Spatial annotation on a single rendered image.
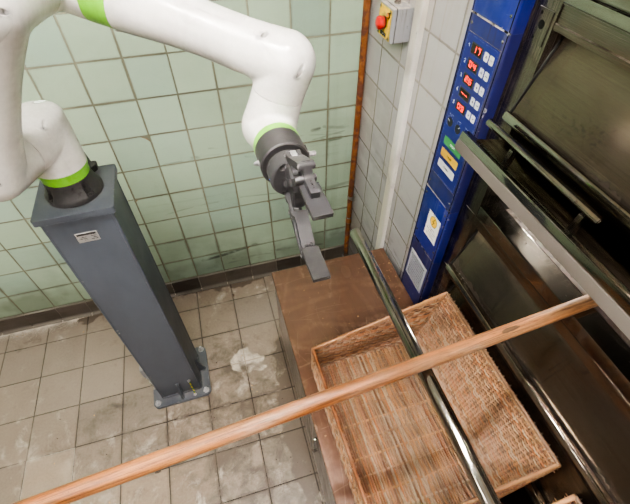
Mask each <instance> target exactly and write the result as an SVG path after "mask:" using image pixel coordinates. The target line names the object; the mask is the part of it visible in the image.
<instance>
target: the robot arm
mask: <svg viewBox="0 0 630 504"><path fill-rule="evenodd" d="M60 12H66V13H68V14H71V15H74V16H77V17H80V18H83V19H86V20H88V21H91V22H94V23H97V24H101V25H104V26H107V27H110V28H113V29H116V30H114V31H117V32H121V33H125V34H129V35H133V36H137V37H141V38H145V39H148V40H152V41H155V42H159V43H162V44H165V45H168V46H171V47H174V48H177V49H180V50H183V51H186V52H189V53H191V54H194V55H197V56H199V57H202V58H205V59H207V60H210V61H212V62H214V63H217V64H219V65H221V66H224V67H226V68H228V69H230V70H233V71H237V72H239V73H241V74H243V75H245V76H247V77H249V78H250V79H251V80H252V82H253V85H252V89H251V93H250V97H249V100H248V103H247V106H246V109H245V112H244V115H243V118H242V132H243V135H244V137H245V139H246V141H247V142H248V144H249V145H250V146H251V147H252V148H253V150H254V153H255V155H256V158H257V161H256V162H254V166H259V167H260V169H261V172H262V175H263V176H264V178H265V179H266V180H267V181H269V182H270V183H271V186H272V188H273V189H274V190H275V191H276V192H278V193H280V194H282V195H285V200H286V202H287V203H288V207H289V210H288V214H289V215H290V218H291V221H292V225H293V228H294V232H295V236H296V239H297V243H298V247H299V250H300V254H301V255H300V256H301V258H302V259H304V260H305V263H306V265H307V268H308V271H309V273H310V276H311V278H312V281H313V283H315V282H319V281H323V280H327V279H331V275H330V272H329V270H328V268H327V265H326V263H325V260H324V258H323V256H322V253H321V248H319V246H318V245H317V246H316V245H315V241H314V237H313V232H312V228H311V224H310V219H309V215H308V214H310V216H311V218H312V220H313V221H316V220H321V219H326V218H329V217H333V215H334V212H333V210H332V208H331V206H330V204H329V202H328V200H327V198H326V196H325V194H324V192H323V190H322V188H321V186H320V184H319V182H316V181H317V175H316V174H315V173H313V169H315V168H316V163H315V161H314V160H312V159H310V157H312V156H316V151H308V149H307V146H306V145H305V144H303V142H302V140H301V138H300V136H299V134H298V132H297V129H296V128H297V123H298V119H299V114H300V110H301V107H302V103H303V100H304V97H305V95H306V92H307V89H308V87H309V85H310V82H311V80H312V77H313V75H314V72H315V68H316V56H315V52H314V49H313V47H312V45H311V43H310V41H309V40H308V39H307V38H306V37H305V36H304V35H303V34H302V33H300V32H298V31H296V30H293V29H289V28H286V27H282V26H278V25H275V24H271V23H268V22H264V21H261V20H258V19H255V18H252V17H249V16H247V15H244V14H241V13H238V12H236V11H233V10H230V9H228V8H225V7H223V6H220V5H218V4H216V3H213V2H211V1H208V0H0V202H5V201H9V200H12V199H14V198H16V197H17V196H19V195H20V194H21V193H22V192H24V191H25V190H26V189H27V188H28V187H29V186H30V185H31V184H32V183H33V182H34V181H35V180H36V179H37V178H39V179H40V180H41V182H42V183H43V185H44V189H45V192H44V197H45V199H46V200H47V202H48V203H49V204H50V205H51V206H53V207H56V208H63V209H66V208H74V207H78V206H82V205H84V204H87V203H89V202H90V201H92V200H94V199H95V198H96V197H97V196H98V195H99V194H100V193H101V192H102V190H103V187H104V183H103V181H102V178H101V177H100V176H99V175H98V174H97V173H95V171H97V170H98V164H97V162H96V161H91V160H90V159H89V158H88V156H87V155H86V153H85V152H84V151H83V149H82V147H81V145H80V142H79V140H78V138H77V136H76V134H75V133H74V130H73V128H72V126H71V125H70V123H69V121H68V119H67V117H66V115H65V113H64V111H63V110H62V108H61V107H60V106H58V105H57V104H55V103H53V102H50V101H45V100H35V101H28V102H25V103H22V86H23V75H24V67H25V60H26V54H27V48H28V43H29V38H30V34H31V32H32V30H33V29H34V28H35V27H37V26H38V25H39V24H40V23H42V22H43V21H44V20H46V19H47V18H49V17H50V16H52V15H54V14H57V13H60ZM304 206H305V207H306V209H305V210H303V209H302V207H304Z"/></svg>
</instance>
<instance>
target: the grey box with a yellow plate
mask: <svg viewBox="0 0 630 504"><path fill-rule="evenodd" d="M394 1H395V0H381V4H380V13H379V15H382V16H384V17H385V27H384V29H381V30H377V32H378V34H379V35H381V36H382V37H383V38H384V39H385V40H386V41H387V42H388V43H389V44H393V43H402V42H408V41H409V36H410V30H411V24H412V18H413V12H414V7H412V6H411V5H410V4H408V3H407V2H406V1H404V0H401V4H395V3H394ZM387 13H390V19H389V20H388V19H387V17H386V14H387Z"/></svg>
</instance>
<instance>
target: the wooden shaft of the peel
mask: <svg viewBox="0 0 630 504"><path fill-rule="evenodd" d="M597 306H598V305H597V304H596V302H595V301H594V300H593V299H592V298H591V297H590V296H589V295H588V294H587V295H585V296H582V297H579V298H576V299H574V300H571V301H568V302H565V303H563V304H560V305H557V306H554V307H551V308H549V309H546V310H543V311H540V312H538V313H535V314H532V315H529V316H527V317H524V318H521V319H518V320H516V321H513V322H510V323H507V324H505V325H502V326H499V327H496V328H494V329H491V330H488V331H485V332H483V333H480V334H477V335H474V336H472V337H469V338H466V339H463V340H461V341H458V342H455V343H452V344H450V345H447V346H444V347H441V348H438V349H436V350H433V351H430V352H427V353H425V354H422V355H419V356H416V357H414V358H411V359H408V360H405V361H403V362H400V363H397V364H394V365H392V366H389V367H386V368H383V369H381V370H378V371H375V372H372V373H370V374H367V375H364V376H361V377H359V378H356V379H353V380H350V381H348V382H345V383H342V384H339V385H337V386H334V387H331V388H328V389H326V390H323V391H320V392H317V393H314V394H312V395H309V396H306V397H303V398H301V399H298V400H295V401H292V402H290V403H287V404H284V405H281V406H279V407H276V408H273V409H270V410H268V411H265V412H262V413H259V414H257V415H254V416H251V417H248V418H246V419H243V420H240V421H237V422H235V423H232V424H229V425H226V426H224V427H221V428H218V429H215V430H213V431H210V432H207V433H204V434H201V435H199V436H196V437H193V438H190V439H188V440H185V441H182V442H179V443H177V444H174V445H171V446H168V447H166V448H163V449H160V450H157V451H155V452H152V453H149V454H146V455H144V456H141V457H138V458H135V459H133V460H130V461H127V462H124V463H122V464H119V465H116V466H113V467H111V468H108V469H105V470H102V471H100V472H97V473H94V474H91V475H88V476H86V477H83V478H80V479H77V480H75V481H72V482H69V483H66V484H64V485H61V486H58V487H55V488H53V489H50V490H47V491H44V492H42V493H39V494H36V495H33V496H31V497H28V498H25V499H22V500H20V501H17V502H14V503H11V504H70V503H72V502H75V501H78V500H80V499H83V498H86V497H88V496H91V495H94V494H97V493H99V492H102V491H105V490H107V489H110V488H113V487H115V486H118V485H121V484H123V483H126V482H129V481H131V480H134V479H137V478H139V477H142V476H145V475H147V474H150V473H153V472H155V471H158V470H161V469H163V468H166V467H169V466H171V465H174V464H177V463H179V462H182V461H185V460H187V459H190V458H193V457H195V456H198V455H201V454H204V453H206V452H209V451H212V450H214V449H217V448H220V447H222V446H225V445H228V444H230V443H233V442H236V441H238V440H241V439H244V438H246V437H249V436H252V435H254V434H257V433H260V432H262V431H265V430H268V429H270V428H273V427H276V426H278V425H281V424H284V423H286V422H289V421H292V420H294V419H297V418H300V417H302V416H305V415H308V414H310V413H313V412H316V411H319V410H321V409H324V408H327V407H329V406H332V405H335V404H337V403H340V402H343V401H345V400H348V399H351V398H353V397H356V396H359V395H361V394H364V393H367V392H369V391H372V390H375V389H377V388H380V387H383V386H385V385H388V384H391V383H393V382H396V381H399V380H401V379H404V378H407V377H409V376H412V375H415V374H417V373H420V372H423V371H425V370H428V369H431V368H434V367H436V366H439V365H442V364H444V363H447V362H450V361H452V360H455V359H458V358H460V357H463V356H466V355H468V354H471V353H474V352H476V351H479V350H482V349H484V348H487V347H490V346H492V345H495V344H498V343H500V342H503V341H506V340H508V339H511V338H514V337H516V336H519V335H522V334H524V333H527V332H530V331H532V330H535V329H538V328H540V327H543V326H546V325H549V324H551V323H554V322H557V321H559V320H562V319H565V318H567V317H570V316H573V315H575V314H578V313H581V312H583V311H586V310H589V309H591V308H594V307H597Z"/></svg>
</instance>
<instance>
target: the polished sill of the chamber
mask: <svg viewBox="0 0 630 504"><path fill-rule="evenodd" d="M477 218H478V219H479V220H480V221H481V223H482V224H483V225H484V226H485V227H486V229H487V230H488V231H489V232H490V234H491V235H492V236H493V237H494V239H495V240H496V241H497V242H498V243H499V245H500V246H501V247H502V248H503V250H504V251H505V252H506V253H507V254H508V256H509V257H510V258H511V259H512V261H513V262H514V263H515V264H516V265H517V267H518V268H519V269H520V270H521V272H522V273H523V274H524V275H525V277H526V278H527V279H528V280H529V281H530V283H531V284H532V285H533V286H534V288H535V289H536V290H537V291H538V292H539V294H540V295H541V296H542V297H543V299H544V300H545V301H546V302H547V303H548V305H549V306H550V307H554V306H557V305H560V304H563V303H565V302H568V301H571V300H574V299H576V298H579V297H582V296H583V295H582V294H581V293H580V292H579V291H578V289H577V288H576V287H575V286H574V285H573V284H572V283H571V282H570V281H569V279H568V278H567V277H566V276H565V275H564V274H563V273H562V272H561V271H560V269H559V268H558V267H557V266H556V265H555V264H554V263H553V262H552V261H551V259H550V258H549V257H548V256H547V255H546V254H545V253H544V252H543V251H542V250H541V248H540V247H539V246H538V245H537V244H536V243H535V242H534V241H533V240H532V238H531V237H530V236H529V235H528V234H527V233H526V232H525V231H524V230H523V228H522V227H521V226H520V225H519V224H518V223H517V222H516V221H515V220H514V218H513V217H512V216H511V215H510V214H509V213H508V212H507V211H506V210H505V208H504V207H503V206H502V205H501V204H500V203H499V202H498V203H493V204H488V205H484V206H481V207H480V209H479V211H478V214H477ZM561 321H562V322H563V323H564V324H565V326H566V327H567V328H568V329H569V330H570V332H571V333H572V334H573V335H574V337H575V338H576V339H577V340H578V341H579V343H580V344H581V345H582V346H583V348H584V349H585V350H586V351H587V352H588V354H589V355H590V356H591V357H592V359H593V360H594V361H595V362H596V364H597V365H598V366H599V367H600V368H601V370H602V371H603V372H604V373H605V375H606V376H607V377H608V378H609V379H610V381H611V382H612V383H613V384H614V386H615V387H616V388H617V389H618V390H619V392H620V393H621V394H622V395H623V397H624V398H625V399H626V400H627V401H628V403H629V404H630V347H629V346H628V345H627V344H626V343H625V342H624V340H623V339H622V338H621V337H620V336H619V335H618V334H617V333H616V332H615V330H614V329H613V328H612V327H611V326H610V325H609V324H608V323H607V322H606V321H605V319H604V318H603V317H602V316H601V315H600V314H599V313H598V312H597V311H596V309H595V308H591V309H589V310H586V311H583V312H581V313H578V314H575V315H573V316H570V317H567V318H565V319H562V320H561Z"/></svg>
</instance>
